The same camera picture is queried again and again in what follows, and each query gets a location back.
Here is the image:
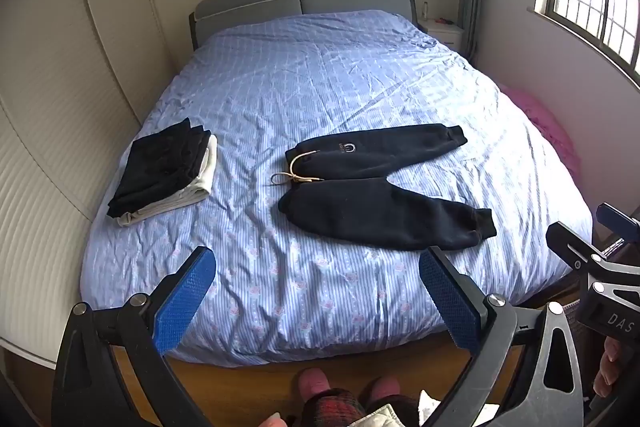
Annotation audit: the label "black pants with drawstring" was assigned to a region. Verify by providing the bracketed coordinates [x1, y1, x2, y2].
[271, 123, 498, 253]

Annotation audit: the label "red plaid trouser leg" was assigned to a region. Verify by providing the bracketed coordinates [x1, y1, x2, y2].
[299, 389, 369, 427]

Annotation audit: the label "folded black pants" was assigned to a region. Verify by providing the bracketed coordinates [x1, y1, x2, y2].
[106, 117, 214, 218]

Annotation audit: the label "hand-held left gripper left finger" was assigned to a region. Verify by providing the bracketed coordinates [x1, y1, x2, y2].
[52, 246, 217, 427]

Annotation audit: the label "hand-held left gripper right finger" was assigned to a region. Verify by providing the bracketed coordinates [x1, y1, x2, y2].
[418, 246, 584, 427]

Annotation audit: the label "pink cloth heap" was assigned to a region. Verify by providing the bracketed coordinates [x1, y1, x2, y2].
[499, 84, 584, 181]

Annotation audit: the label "person's right hand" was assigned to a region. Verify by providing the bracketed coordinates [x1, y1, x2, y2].
[593, 336, 627, 400]

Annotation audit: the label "pink slipper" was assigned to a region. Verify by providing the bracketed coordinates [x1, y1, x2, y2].
[298, 367, 332, 409]
[369, 376, 404, 409]

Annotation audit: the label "bed with blue duvet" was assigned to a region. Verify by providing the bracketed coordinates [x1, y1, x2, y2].
[79, 9, 594, 368]

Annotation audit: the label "white ribbed wardrobe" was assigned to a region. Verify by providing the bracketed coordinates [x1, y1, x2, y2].
[0, 0, 177, 370]

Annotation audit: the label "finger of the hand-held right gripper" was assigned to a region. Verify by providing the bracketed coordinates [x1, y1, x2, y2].
[545, 221, 622, 279]
[597, 202, 640, 249]

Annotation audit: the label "white nightstand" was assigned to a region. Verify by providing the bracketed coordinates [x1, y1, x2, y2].
[417, 17, 466, 54]

